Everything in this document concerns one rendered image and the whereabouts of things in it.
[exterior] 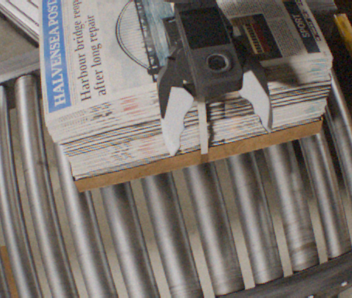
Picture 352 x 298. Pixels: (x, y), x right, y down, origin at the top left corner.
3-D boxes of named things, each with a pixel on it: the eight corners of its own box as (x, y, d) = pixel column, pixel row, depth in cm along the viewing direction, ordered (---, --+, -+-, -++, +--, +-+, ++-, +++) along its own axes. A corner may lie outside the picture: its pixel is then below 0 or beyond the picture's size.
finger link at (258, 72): (275, 82, 70) (232, 28, 66) (279, 88, 69) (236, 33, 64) (244, 105, 71) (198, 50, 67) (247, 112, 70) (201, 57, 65)
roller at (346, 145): (306, 20, 111) (308, 8, 106) (378, 247, 95) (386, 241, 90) (284, 22, 111) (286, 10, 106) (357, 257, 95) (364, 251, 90)
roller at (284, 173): (252, 21, 109) (236, 13, 105) (326, 268, 92) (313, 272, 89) (232, 32, 111) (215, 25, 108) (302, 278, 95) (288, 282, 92)
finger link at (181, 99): (168, 132, 77) (191, 64, 72) (176, 161, 72) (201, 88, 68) (143, 128, 76) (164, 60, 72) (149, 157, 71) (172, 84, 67)
